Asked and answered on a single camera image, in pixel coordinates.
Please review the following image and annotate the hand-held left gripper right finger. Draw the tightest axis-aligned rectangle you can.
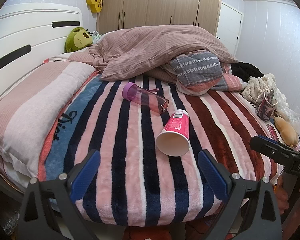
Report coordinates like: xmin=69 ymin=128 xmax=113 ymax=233
xmin=198 ymin=149 xmax=283 ymax=240

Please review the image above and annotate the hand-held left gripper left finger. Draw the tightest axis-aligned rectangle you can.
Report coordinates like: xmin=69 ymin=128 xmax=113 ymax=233
xmin=19 ymin=149 xmax=101 ymax=240

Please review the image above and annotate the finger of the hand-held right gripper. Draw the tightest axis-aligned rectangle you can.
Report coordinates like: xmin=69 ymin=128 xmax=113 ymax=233
xmin=249 ymin=135 xmax=300 ymax=166

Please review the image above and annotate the pink paper cup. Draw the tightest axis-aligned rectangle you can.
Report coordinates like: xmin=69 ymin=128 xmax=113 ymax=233
xmin=156 ymin=109 xmax=190 ymax=157

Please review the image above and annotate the person's right hand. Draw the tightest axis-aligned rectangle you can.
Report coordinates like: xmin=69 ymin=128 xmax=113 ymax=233
xmin=276 ymin=175 xmax=290 ymax=214

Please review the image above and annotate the pink packet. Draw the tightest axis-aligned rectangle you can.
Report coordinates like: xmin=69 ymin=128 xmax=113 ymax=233
xmin=267 ymin=124 xmax=280 ymax=142

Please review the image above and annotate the tan plush toy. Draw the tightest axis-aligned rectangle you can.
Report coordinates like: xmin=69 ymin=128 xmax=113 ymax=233
xmin=274 ymin=116 xmax=300 ymax=147

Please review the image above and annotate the printed mug with pens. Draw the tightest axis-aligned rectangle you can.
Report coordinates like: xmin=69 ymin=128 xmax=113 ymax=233
xmin=256 ymin=89 xmax=279 ymax=122

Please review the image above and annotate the clear plastic bag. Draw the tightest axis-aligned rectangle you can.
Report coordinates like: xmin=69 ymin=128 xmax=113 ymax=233
xmin=275 ymin=92 xmax=300 ymax=130

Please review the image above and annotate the striped fleece blanket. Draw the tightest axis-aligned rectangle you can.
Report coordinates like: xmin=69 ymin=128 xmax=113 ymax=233
xmin=39 ymin=74 xmax=283 ymax=227

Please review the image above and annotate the white fluffy cloth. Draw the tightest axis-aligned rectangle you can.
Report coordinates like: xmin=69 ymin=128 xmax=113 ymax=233
xmin=241 ymin=73 xmax=277 ymax=105

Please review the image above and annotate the black clothing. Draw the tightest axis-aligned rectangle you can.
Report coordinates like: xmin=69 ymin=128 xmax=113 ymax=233
xmin=231 ymin=62 xmax=265 ymax=83

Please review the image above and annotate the pink and white pillow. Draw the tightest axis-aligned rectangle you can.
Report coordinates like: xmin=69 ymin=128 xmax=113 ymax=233
xmin=0 ymin=61 xmax=97 ymax=184

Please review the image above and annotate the purple lid water bottle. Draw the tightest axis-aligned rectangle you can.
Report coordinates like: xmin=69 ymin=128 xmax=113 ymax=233
xmin=122 ymin=82 xmax=169 ymax=116

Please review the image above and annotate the grey patterned quilt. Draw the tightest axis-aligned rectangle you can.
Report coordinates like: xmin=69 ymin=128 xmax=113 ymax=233
xmin=170 ymin=51 xmax=248 ymax=96

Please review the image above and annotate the white door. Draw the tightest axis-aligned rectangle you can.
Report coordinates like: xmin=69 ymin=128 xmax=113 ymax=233
xmin=215 ymin=2 xmax=244 ymax=53

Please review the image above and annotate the pale green plush toy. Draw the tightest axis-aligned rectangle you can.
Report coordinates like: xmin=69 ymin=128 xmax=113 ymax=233
xmin=91 ymin=31 xmax=103 ymax=43

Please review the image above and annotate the pink striped duvet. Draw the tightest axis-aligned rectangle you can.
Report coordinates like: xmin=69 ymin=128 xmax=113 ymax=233
xmin=67 ymin=25 xmax=239 ymax=82

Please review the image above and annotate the white bed headboard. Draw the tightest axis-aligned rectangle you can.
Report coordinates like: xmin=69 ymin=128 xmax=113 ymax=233
xmin=0 ymin=3 xmax=83 ymax=108

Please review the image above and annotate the wooden wardrobe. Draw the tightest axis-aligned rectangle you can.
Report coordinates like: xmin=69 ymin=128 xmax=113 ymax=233
xmin=96 ymin=0 xmax=223 ymax=39

